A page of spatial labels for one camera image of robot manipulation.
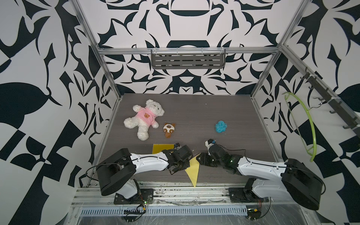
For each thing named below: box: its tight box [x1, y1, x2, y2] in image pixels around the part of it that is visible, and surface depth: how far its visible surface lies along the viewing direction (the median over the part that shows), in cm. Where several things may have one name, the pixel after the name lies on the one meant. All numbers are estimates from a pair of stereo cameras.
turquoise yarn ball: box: [214, 120, 228, 134], surface depth 101 cm
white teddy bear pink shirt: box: [123, 99, 165, 142], surface depth 98 cm
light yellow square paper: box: [184, 153, 201, 188], surface depth 83 cm
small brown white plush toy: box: [163, 122, 176, 139], surface depth 98 cm
